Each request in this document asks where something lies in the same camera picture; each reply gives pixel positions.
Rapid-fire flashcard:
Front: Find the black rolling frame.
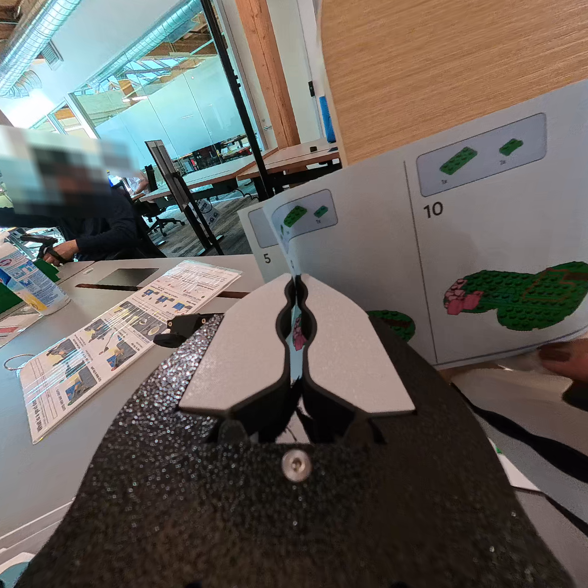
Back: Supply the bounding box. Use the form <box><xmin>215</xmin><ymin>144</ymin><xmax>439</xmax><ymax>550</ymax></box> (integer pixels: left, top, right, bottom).
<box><xmin>144</xmin><ymin>138</ymin><xmax>227</xmax><ymax>256</ymax></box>

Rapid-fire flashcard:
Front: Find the large green lego baseplate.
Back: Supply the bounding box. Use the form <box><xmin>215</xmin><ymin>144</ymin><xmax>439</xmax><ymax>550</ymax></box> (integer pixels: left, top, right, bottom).
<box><xmin>0</xmin><ymin>258</ymin><xmax>61</xmax><ymax>319</ymax></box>

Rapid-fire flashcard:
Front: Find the wooden pillar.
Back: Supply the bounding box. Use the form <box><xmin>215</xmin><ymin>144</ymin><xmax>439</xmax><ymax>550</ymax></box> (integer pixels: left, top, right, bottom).
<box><xmin>235</xmin><ymin>0</ymin><xmax>302</xmax><ymax>149</ymax></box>

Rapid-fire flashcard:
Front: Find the black door frame post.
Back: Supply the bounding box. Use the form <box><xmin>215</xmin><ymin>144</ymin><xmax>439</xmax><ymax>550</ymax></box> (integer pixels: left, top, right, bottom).
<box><xmin>201</xmin><ymin>0</ymin><xmax>278</xmax><ymax>203</ymax></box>

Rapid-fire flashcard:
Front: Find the silver air duct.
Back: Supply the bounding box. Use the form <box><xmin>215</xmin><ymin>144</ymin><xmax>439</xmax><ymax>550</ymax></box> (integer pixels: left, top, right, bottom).
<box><xmin>0</xmin><ymin>0</ymin><xmax>85</xmax><ymax>98</ymax></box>
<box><xmin>85</xmin><ymin>0</ymin><xmax>205</xmax><ymax>95</ymax></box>

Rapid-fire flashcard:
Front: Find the metal ring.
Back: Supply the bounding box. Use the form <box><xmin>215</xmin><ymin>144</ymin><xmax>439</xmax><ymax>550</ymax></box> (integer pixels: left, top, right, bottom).
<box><xmin>3</xmin><ymin>352</ymin><xmax>36</xmax><ymax>373</ymax></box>

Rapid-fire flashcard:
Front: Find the white top office desk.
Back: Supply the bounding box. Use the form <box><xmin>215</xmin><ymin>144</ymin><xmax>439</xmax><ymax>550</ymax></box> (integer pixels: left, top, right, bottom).
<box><xmin>138</xmin><ymin>154</ymin><xmax>265</xmax><ymax>217</ymax></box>

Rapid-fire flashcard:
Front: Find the laminated instruction sheet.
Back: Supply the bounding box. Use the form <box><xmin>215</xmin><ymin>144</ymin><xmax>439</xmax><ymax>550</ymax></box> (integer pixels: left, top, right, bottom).
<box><xmin>18</xmin><ymin>259</ymin><xmax>243</xmax><ymax>445</ymax></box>

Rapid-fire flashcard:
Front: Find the lego instruction booklet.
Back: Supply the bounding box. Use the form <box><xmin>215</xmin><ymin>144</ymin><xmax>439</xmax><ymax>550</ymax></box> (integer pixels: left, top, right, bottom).
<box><xmin>238</xmin><ymin>80</ymin><xmax>588</xmax><ymax>370</ymax></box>

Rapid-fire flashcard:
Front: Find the black desk cable flap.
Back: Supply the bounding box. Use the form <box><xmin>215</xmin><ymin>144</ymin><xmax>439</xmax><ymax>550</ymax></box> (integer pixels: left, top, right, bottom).
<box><xmin>75</xmin><ymin>267</ymin><xmax>160</xmax><ymax>292</ymax></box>

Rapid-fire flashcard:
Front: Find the black plastic bracket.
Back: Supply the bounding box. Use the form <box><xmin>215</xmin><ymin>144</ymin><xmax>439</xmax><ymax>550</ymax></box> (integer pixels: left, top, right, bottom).
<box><xmin>153</xmin><ymin>312</ymin><xmax>208</xmax><ymax>348</ymax></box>

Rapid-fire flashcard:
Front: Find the wooden booklet stand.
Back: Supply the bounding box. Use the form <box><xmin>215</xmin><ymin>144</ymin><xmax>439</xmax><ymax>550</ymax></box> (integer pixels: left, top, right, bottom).
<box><xmin>317</xmin><ymin>0</ymin><xmax>588</xmax><ymax>506</ymax></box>

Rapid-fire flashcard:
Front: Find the brown top office desk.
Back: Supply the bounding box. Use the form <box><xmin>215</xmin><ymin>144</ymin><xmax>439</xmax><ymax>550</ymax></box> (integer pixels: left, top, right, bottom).
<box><xmin>236</xmin><ymin>139</ymin><xmax>344</xmax><ymax>203</ymax></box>

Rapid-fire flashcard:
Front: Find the person's right hand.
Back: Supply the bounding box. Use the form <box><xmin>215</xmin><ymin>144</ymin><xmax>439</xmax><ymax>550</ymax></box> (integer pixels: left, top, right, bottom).
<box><xmin>537</xmin><ymin>340</ymin><xmax>588</xmax><ymax>384</ymax></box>

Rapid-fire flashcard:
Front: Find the black office chair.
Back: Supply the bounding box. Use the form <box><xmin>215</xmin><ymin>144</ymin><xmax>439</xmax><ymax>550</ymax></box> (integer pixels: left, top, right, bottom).
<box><xmin>135</xmin><ymin>195</ymin><xmax>185</xmax><ymax>237</ymax></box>

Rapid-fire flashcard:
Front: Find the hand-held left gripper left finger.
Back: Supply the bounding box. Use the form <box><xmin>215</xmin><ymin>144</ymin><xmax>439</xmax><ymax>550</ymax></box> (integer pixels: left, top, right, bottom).
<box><xmin>178</xmin><ymin>275</ymin><xmax>297</xmax><ymax>420</ymax></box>

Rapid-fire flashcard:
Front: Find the white wipes canister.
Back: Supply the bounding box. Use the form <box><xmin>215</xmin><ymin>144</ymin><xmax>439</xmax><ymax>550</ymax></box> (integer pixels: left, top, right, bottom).
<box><xmin>0</xmin><ymin>230</ymin><xmax>70</xmax><ymax>318</ymax></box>

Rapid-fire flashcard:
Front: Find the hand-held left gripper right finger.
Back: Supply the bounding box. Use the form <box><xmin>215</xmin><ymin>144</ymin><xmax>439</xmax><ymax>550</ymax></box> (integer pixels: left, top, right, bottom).
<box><xmin>298</xmin><ymin>275</ymin><xmax>417</xmax><ymax>420</ymax></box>

